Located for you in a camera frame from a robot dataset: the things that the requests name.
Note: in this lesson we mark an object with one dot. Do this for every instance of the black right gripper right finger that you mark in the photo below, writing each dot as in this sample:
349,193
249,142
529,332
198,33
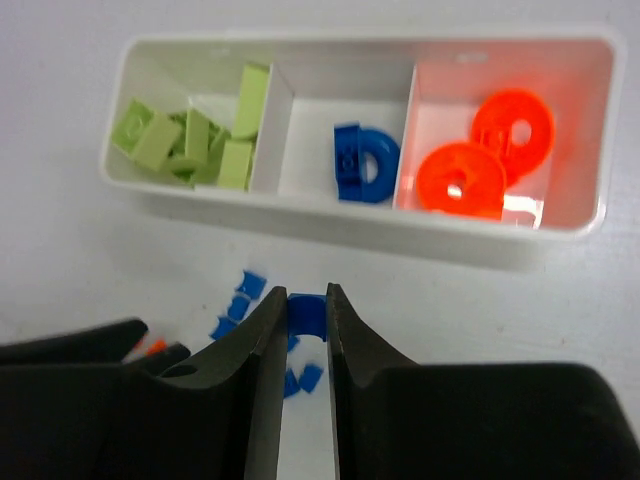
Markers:
397,419

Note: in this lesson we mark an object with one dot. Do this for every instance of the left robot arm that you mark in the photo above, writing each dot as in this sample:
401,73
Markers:
98,350

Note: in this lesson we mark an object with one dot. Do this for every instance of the small blue lego piece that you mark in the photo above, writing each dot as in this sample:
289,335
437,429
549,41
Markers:
252,285

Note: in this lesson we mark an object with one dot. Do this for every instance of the green square lego upside-down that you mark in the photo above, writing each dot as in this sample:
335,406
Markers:
128,131

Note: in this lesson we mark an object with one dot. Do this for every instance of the green long lego upside-down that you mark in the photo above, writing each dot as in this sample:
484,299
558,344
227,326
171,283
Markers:
155,143

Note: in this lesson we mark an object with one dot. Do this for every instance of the green studded square lego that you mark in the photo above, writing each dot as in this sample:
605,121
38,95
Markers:
196,136

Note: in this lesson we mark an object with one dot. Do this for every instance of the blue arch lego piece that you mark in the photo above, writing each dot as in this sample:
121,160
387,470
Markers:
306,315

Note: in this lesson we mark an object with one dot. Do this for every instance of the blue lego tile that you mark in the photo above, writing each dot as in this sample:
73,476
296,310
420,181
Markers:
310,377

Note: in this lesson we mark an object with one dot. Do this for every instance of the orange dome lego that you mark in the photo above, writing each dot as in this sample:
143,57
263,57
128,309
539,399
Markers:
462,179
518,127

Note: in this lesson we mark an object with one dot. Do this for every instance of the small orange lego piece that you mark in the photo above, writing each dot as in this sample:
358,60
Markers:
158,346

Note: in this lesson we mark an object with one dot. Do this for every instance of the green lego brick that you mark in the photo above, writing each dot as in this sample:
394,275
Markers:
236,165

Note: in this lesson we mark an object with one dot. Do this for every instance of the green curved slope lego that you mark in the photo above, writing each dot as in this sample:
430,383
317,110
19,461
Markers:
251,100

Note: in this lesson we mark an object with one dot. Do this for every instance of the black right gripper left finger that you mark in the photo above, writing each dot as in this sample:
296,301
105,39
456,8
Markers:
215,415

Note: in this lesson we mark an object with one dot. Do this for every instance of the white three-compartment plastic tray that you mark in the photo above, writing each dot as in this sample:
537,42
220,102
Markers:
423,88

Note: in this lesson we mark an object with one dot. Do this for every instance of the large blue arch lego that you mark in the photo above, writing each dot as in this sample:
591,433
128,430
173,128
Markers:
366,161

